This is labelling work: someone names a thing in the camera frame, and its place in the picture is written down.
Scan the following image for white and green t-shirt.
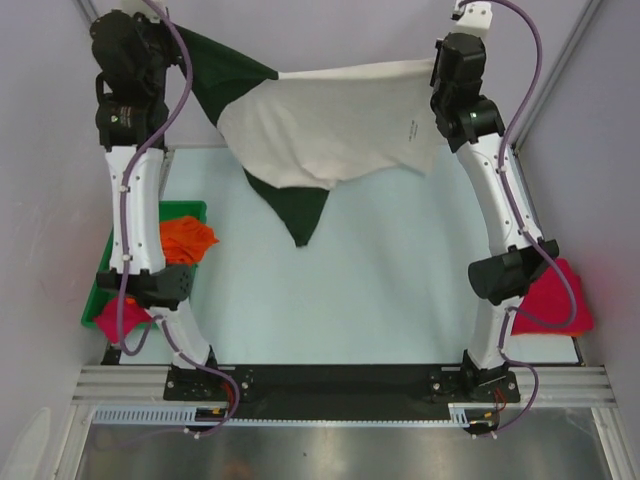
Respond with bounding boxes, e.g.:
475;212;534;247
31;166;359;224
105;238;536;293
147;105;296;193
179;28;442;247

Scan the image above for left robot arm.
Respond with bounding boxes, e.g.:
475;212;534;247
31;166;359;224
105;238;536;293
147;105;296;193
90;5;221;400

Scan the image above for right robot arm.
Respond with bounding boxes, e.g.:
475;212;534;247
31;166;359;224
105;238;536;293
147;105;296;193
430;32;559;401

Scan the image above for green plastic bin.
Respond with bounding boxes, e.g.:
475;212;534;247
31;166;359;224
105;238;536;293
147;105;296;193
81;200;207;342

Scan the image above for orange t-shirt in bin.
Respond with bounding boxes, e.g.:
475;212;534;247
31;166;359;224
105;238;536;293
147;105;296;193
122;215;220;306

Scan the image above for folded pink t-shirt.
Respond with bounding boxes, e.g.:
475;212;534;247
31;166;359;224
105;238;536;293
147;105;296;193
511;258;594;336

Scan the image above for pink t-shirt in bin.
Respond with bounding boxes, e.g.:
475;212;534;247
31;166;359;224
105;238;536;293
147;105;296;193
93;297;151;345

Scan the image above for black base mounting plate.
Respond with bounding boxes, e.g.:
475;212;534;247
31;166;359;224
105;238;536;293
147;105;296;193
163;364;520;411

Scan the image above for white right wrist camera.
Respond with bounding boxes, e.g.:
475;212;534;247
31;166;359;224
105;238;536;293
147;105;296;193
450;1;493;39

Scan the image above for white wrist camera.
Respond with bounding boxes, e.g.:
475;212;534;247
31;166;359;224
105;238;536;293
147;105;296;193
450;1;493;39
120;0;168;23

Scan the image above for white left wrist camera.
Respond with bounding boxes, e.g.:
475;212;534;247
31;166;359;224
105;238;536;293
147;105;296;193
120;0;168;23

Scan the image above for left aluminium corner post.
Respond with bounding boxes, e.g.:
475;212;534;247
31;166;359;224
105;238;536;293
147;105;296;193
72;0;100;27

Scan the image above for aluminium corner post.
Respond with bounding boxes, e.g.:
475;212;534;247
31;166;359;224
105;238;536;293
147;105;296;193
510;0;606;151
72;0;100;27

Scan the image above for right aluminium corner post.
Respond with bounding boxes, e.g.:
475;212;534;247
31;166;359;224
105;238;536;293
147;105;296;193
510;0;606;151

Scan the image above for aluminium frame rail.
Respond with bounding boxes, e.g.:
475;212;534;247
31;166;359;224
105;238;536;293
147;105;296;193
71;365;617;408

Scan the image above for slotted cable duct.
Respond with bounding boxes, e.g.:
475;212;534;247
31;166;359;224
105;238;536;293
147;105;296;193
93;403;495;430

